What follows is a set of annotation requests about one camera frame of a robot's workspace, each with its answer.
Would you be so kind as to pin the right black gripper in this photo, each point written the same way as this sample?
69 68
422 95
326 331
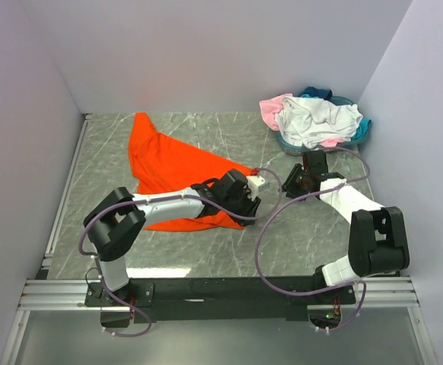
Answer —
288 185

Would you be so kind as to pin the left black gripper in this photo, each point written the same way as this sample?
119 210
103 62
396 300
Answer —
250 205

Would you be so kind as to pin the orange t shirt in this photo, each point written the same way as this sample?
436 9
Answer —
163 164

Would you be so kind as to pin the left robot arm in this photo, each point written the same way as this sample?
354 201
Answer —
112 227

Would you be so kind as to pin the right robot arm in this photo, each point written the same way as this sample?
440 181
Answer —
377 237

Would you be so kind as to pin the teal plastic basket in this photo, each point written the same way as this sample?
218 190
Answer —
294 146

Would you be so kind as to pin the pink t shirt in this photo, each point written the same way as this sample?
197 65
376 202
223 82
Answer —
301 123

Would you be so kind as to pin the teal t shirt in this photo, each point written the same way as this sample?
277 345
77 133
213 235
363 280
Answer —
362 132

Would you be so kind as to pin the dark blue t shirt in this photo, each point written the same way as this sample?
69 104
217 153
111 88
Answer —
314 92

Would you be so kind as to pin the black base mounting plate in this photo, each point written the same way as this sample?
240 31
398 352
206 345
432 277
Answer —
172 299

